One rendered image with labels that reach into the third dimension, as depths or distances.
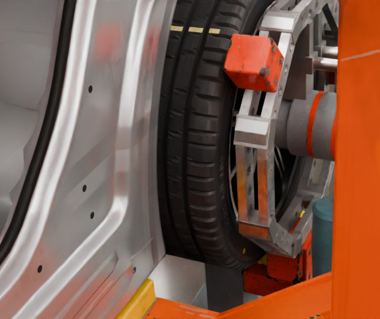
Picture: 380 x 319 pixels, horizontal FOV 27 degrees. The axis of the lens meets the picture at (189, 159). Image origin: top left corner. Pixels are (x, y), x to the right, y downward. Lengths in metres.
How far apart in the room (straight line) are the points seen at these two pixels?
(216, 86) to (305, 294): 0.39
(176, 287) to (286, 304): 1.33
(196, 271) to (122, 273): 1.34
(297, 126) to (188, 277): 1.12
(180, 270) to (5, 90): 1.35
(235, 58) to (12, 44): 0.39
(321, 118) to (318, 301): 0.49
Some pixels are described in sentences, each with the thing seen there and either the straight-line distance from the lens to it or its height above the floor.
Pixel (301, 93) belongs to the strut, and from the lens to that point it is 1.62.
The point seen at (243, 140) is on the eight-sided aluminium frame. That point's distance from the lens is 1.42.
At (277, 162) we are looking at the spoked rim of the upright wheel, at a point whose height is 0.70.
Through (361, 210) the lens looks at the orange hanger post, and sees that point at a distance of 1.02.
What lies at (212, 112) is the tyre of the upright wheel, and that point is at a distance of 1.39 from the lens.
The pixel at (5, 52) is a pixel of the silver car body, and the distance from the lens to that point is 1.45.
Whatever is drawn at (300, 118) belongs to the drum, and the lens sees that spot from 1.61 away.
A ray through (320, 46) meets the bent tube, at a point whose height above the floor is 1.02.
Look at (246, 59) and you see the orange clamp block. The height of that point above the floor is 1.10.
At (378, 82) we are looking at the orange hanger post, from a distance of 0.93.
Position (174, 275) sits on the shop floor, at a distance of 2.64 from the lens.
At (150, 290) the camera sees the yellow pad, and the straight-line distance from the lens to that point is 1.44.
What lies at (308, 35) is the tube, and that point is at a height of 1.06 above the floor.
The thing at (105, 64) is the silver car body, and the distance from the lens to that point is 1.21.
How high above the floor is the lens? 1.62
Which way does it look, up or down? 30 degrees down
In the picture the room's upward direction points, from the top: 4 degrees counter-clockwise
